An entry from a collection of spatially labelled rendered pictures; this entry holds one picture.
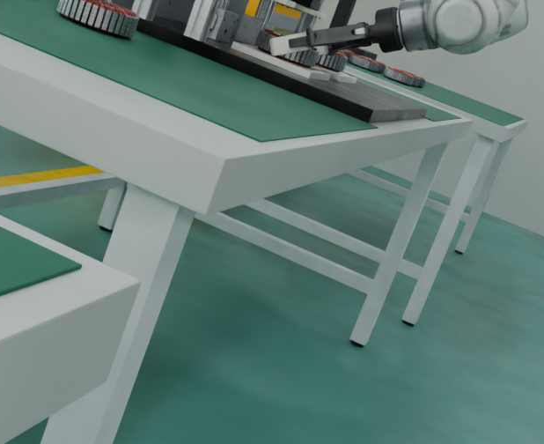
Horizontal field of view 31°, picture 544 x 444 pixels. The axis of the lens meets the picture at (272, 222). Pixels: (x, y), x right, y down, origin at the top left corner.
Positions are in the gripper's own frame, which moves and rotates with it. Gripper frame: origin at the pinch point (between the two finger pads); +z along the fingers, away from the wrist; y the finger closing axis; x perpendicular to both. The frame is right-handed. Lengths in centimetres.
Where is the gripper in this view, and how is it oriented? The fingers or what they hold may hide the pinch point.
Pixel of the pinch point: (289, 48)
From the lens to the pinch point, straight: 177.6
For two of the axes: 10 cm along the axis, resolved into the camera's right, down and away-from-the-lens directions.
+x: -1.5, -9.9, -0.7
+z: -9.5, 1.2, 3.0
